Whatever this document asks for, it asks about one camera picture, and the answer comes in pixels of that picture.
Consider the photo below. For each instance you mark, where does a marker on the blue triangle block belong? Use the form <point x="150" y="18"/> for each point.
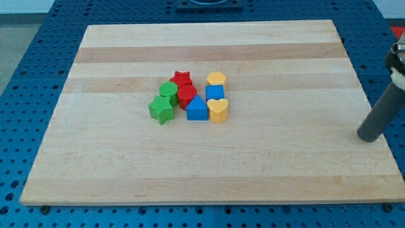
<point x="197" y="109"/>

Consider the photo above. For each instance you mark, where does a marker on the robot arm end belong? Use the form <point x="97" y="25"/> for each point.
<point x="394" y="61"/>

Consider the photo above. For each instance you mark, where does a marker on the yellow hexagon block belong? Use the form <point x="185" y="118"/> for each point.
<point x="217" y="78"/>

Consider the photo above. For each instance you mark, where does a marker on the yellow heart block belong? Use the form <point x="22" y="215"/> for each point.
<point x="218" y="110"/>

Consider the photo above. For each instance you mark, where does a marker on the blue cube block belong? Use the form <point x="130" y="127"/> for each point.
<point x="214" y="92"/>

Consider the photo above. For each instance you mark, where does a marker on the red cylinder block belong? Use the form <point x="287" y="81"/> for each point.
<point x="186" y="94"/>

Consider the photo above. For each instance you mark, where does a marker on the red star block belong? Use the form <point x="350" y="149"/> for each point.
<point x="181" y="79"/>

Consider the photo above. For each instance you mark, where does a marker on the green star block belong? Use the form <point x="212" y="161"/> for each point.
<point x="161" y="109"/>

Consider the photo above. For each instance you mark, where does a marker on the green cylinder block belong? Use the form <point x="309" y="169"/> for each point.
<point x="169" y="89"/>

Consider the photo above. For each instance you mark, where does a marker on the wooden board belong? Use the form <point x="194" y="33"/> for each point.
<point x="295" y="104"/>

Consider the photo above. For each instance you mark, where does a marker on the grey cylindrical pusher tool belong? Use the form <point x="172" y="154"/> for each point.
<point x="384" y="111"/>

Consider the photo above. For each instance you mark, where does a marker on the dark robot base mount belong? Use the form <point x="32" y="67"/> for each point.
<point x="185" y="5"/>

